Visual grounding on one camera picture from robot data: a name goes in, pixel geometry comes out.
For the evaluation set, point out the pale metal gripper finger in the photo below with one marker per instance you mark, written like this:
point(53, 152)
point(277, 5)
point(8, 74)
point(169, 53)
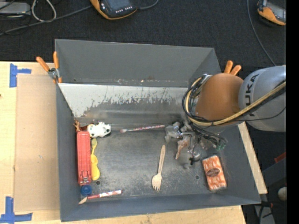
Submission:
point(169, 138)
point(170, 128)

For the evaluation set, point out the pink patterned long brush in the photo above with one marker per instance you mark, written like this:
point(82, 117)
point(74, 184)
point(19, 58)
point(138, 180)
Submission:
point(142, 128)

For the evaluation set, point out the wooden fork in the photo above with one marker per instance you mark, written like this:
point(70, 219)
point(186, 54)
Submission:
point(159, 169)

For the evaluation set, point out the grey metal bin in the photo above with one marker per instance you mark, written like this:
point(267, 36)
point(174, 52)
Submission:
point(130, 162)

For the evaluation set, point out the orange and white packet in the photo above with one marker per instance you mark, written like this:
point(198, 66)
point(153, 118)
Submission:
point(213, 172)

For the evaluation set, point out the white and black toy cow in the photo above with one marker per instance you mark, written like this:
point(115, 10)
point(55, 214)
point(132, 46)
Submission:
point(99, 129)

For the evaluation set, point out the yellow plastic toy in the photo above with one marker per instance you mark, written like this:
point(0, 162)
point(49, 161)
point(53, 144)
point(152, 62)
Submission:
point(94, 167)

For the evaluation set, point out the blue round cap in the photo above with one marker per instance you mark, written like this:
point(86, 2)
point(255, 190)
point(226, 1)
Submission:
point(86, 190)

